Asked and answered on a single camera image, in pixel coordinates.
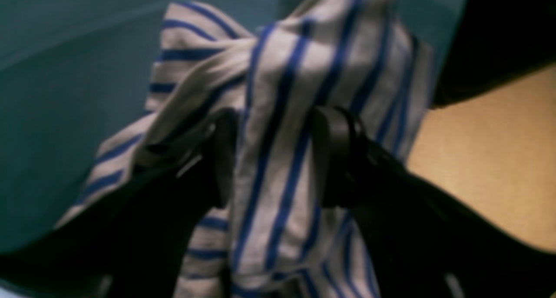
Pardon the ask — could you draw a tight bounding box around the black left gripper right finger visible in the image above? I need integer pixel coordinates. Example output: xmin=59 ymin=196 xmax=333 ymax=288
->
xmin=312 ymin=106 xmax=556 ymax=298

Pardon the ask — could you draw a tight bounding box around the blue white striped T-shirt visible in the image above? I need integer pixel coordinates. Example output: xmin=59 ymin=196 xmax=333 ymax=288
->
xmin=57 ymin=0 xmax=434 ymax=298

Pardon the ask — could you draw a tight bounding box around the teal table cloth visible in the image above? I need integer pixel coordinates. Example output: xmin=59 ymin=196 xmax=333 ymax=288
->
xmin=0 ymin=0 xmax=472 ymax=255

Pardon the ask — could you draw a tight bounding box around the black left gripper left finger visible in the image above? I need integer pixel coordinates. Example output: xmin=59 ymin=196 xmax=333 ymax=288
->
xmin=1 ymin=110 xmax=238 ymax=298

